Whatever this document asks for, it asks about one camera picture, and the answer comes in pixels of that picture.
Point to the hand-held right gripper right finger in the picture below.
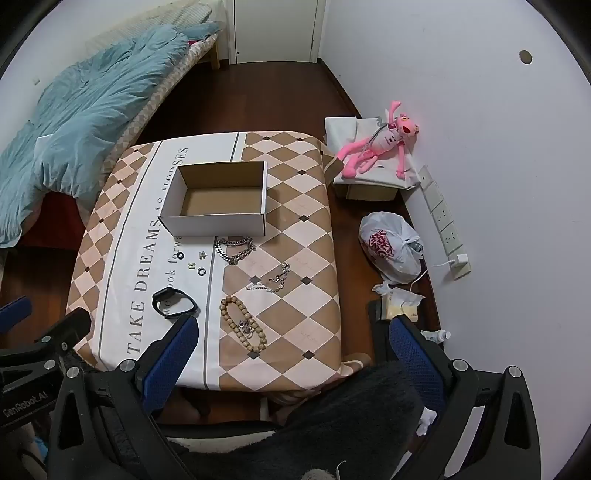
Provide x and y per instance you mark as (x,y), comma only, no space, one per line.
(415,364)

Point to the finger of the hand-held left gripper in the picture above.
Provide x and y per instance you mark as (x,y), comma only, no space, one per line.
(64,330)
(14,314)

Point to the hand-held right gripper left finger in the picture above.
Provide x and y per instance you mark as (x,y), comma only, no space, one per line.
(171,360)

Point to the black smart band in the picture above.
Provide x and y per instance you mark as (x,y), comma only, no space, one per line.
(159,297)

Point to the cardboard box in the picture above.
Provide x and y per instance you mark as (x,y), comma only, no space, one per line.
(217,203)

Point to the small clear bottle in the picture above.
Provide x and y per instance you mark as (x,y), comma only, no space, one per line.
(438,336)

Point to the crumpled white tissue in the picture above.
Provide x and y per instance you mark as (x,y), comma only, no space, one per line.
(381,289)
(427,420)

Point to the yellow tissue packet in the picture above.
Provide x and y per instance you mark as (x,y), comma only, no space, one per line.
(399,307)

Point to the white plastic bag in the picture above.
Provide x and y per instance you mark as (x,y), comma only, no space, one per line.
(392,258)

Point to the white charger plug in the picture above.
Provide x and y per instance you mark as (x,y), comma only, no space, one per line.
(461,261)

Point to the dark fleece garment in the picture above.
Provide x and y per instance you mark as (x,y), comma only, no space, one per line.
(323,429)

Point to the checkered printed tablecloth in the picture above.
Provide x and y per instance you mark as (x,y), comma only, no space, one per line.
(300,277)

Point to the brown cardboard carton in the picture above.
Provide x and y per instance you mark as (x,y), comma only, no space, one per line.
(369,193)

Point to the blue duvet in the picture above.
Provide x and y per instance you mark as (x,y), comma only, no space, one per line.
(92,106)

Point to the pink plush toy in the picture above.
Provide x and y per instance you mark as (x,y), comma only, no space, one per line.
(388,138)

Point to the grey checked pillow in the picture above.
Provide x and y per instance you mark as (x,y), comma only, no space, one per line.
(194,14)

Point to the white door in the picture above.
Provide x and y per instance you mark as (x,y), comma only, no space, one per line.
(277,27)

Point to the white wall socket plate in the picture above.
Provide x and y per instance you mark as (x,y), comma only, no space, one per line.
(441,213)
(433,194)
(425,177)
(450,236)
(463,273)

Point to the round wall hole cover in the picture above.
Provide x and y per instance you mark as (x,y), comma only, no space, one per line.
(525,57)

